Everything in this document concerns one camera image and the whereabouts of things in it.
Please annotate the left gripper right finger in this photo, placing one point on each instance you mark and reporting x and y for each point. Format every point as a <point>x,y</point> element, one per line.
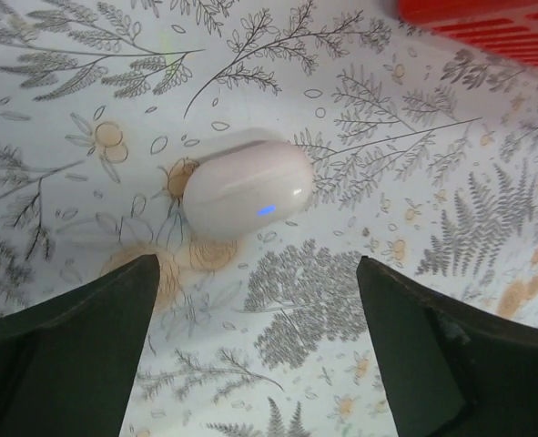
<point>448,369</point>

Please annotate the white earbud charging case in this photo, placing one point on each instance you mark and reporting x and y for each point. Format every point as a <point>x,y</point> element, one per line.
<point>244,182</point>

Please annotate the floral table cloth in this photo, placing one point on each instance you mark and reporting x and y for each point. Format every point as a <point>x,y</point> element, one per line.
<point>425,157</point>

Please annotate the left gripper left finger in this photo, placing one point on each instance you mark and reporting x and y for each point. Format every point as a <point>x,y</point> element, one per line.
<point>67,365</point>

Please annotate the red plastic shopping basket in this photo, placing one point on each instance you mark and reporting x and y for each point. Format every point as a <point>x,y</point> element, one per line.
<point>505,28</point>

